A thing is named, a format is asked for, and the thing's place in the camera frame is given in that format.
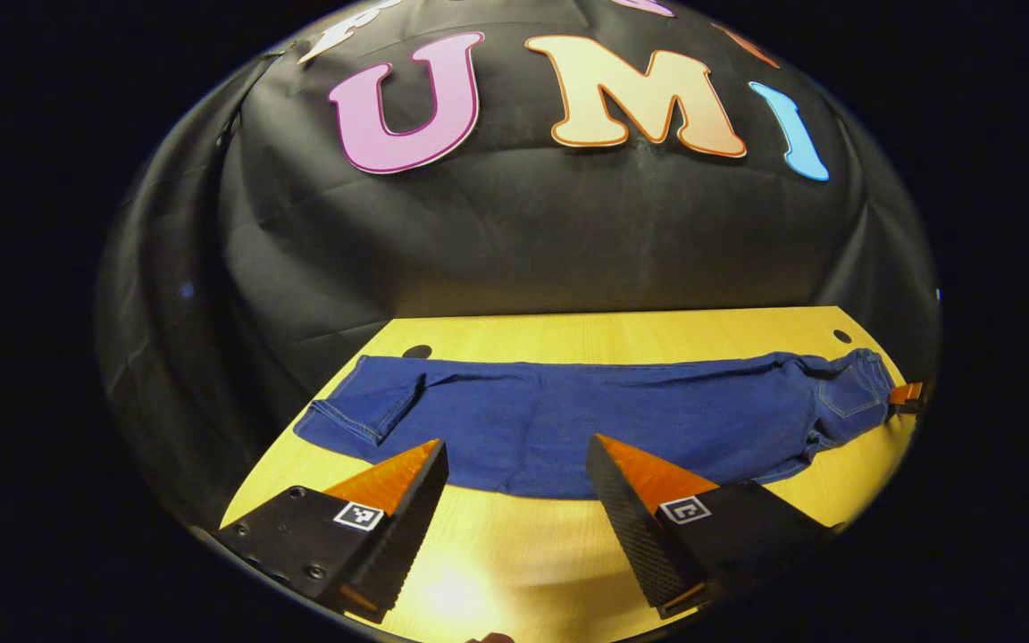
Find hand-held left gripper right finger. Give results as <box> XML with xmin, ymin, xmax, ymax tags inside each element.
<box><xmin>584</xmin><ymin>433</ymin><xmax>839</xmax><ymax>621</ymax></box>

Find black backdrop cloth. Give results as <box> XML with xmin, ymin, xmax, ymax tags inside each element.
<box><xmin>95</xmin><ymin>0</ymin><xmax>942</xmax><ymax>528</ymax></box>

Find blue denim jeans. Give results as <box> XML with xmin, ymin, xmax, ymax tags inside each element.
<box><xmin>294</xmin><ymin>348</ymin><xmax>898</xmax><ymax>501</ymax></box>

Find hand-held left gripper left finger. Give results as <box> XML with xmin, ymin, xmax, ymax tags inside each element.
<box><xmin>213</xmin><ymin>438</ymin><xmax>450</xmax><ymax>624</ymax></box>

